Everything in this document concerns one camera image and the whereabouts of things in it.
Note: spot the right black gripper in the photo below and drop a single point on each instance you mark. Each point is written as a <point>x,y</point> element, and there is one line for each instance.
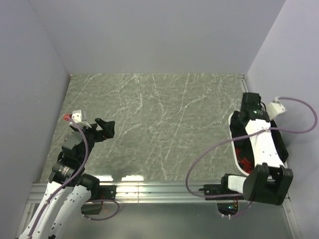
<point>261,108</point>

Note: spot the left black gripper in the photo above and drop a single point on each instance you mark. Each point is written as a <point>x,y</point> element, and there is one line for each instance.
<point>107,126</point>

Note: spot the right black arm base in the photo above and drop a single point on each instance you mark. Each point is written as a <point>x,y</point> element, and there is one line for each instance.
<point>212,190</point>

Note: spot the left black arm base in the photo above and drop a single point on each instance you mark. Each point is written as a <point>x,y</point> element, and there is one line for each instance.
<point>107,192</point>

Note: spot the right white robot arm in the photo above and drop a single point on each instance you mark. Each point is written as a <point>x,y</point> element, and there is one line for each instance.
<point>259,152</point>

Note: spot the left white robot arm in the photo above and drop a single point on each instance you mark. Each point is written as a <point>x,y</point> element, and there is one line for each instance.
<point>68,187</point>

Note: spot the red black plaid shirt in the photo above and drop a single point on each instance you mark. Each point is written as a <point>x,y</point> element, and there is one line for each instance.
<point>245,159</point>

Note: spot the white plastic laundry basket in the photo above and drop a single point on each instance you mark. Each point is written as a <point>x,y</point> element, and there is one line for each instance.
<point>236,154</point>

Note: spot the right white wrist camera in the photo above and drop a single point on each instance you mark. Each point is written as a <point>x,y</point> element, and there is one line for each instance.
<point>275,108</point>

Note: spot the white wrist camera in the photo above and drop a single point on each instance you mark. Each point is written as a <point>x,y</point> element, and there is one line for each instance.
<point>79,117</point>
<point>275,108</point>

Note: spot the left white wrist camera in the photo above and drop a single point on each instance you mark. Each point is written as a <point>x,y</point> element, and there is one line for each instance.
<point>79,117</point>

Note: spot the aluminium mounting rail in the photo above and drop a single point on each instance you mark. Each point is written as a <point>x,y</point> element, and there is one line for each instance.
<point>139,192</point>

